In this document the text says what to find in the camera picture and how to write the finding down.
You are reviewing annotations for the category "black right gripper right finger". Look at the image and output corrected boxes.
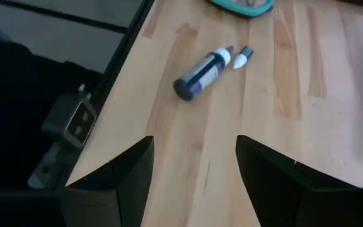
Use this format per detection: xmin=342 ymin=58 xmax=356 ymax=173
xmin=235 ymin=135 xmax=359 ymax=227

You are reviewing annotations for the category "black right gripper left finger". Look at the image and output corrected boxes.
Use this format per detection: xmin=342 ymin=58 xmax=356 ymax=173
xmin=60 ymin=136 xmax=154 ymax=227

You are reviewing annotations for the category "small dark teal dropper bottle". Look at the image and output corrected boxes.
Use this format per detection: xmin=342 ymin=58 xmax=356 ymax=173
xmin=232 ymin=45 xmax=255 ymax=71

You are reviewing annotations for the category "purple food colouring bottle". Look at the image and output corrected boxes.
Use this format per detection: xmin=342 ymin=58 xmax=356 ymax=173
xmin=173 ymin=45 xmax=234 ymax=102

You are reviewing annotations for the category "teal plastic bin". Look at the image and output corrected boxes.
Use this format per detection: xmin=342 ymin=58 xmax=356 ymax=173
xmin=208 ymin=0 xmax=276 ymax=18

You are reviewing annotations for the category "grey camera bracket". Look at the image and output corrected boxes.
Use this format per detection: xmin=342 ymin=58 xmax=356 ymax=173
xmin=26 ymin=141 xmax=72 ymax=190

